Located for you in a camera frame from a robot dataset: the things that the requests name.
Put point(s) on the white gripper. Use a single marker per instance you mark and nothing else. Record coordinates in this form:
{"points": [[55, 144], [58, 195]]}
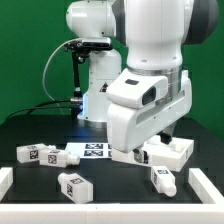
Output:
{"points": [[139, 110]]}

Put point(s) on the white square tabletop part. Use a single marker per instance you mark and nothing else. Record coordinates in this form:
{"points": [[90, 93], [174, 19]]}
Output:
{"points": [[173, 156]]}

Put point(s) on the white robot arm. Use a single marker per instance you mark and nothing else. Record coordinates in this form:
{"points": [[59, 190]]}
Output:
{"points": [[146, 35]]}

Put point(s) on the white marker sheet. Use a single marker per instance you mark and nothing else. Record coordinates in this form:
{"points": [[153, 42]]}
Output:
{"points": [[90, 150]]}

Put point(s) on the white U-shaped fence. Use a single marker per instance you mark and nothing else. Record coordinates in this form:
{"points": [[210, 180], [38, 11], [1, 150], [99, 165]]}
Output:
{"points": [[211, 211]]}

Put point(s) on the black camera stand pole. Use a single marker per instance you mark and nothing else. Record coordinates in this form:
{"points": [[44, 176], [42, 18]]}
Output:
{"points": [[77, 103]]}

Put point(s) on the black camera on stand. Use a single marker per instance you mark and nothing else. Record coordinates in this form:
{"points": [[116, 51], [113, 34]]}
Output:
{"points": [[91, 44]]}

